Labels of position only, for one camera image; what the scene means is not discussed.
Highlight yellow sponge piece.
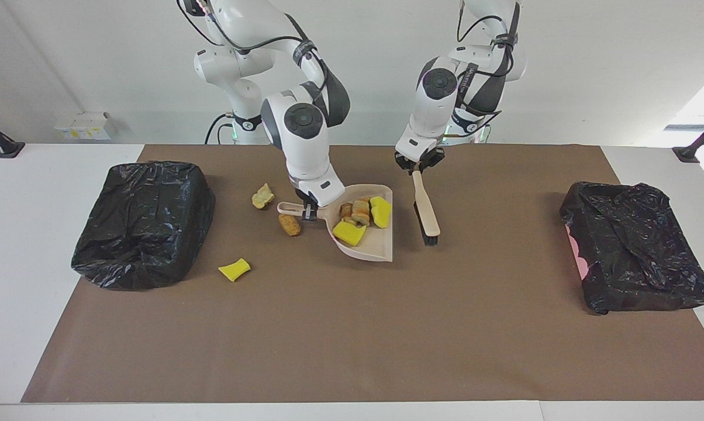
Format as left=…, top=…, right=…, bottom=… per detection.
left=333, top=220, right=367, bottom=247
left=370, top=196, right=392, bottom=229

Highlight beige hand brush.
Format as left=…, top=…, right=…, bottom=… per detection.
left=412, top=170, right=441, bottom=245

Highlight beige plastic dustpan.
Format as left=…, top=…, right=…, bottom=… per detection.
left=277, top=184, right=394, bottom=263

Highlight yellow sponge wedge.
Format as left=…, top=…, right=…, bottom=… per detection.
left=218, top=258, right=251, bottom=282

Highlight bin lined with black bag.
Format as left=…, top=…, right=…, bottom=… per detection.
left=71, top=161, right=216, bottom=291

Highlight pink bin with black bag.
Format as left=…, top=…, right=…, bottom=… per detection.
left=560, top=181, right=704, bottom=315

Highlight brown table mat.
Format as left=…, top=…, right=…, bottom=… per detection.
left=20, top=144, right=704, bottom=403

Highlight black right base cable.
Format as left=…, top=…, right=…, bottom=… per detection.
left=205, top=113, right=236, bottom=144

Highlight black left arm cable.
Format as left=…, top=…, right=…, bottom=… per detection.
left=456, top=0, right=519, bottom=126

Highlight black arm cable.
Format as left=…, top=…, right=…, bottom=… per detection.
left=456, top=0, right=519, bottom=126
left=177, top=0, right=329, bottom=71

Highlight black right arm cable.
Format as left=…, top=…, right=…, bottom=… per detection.
left=177, top=0, right=329, bottom=71

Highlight white wall socket boxes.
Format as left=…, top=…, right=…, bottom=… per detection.
left=54, top=111, right=112, bottom=141

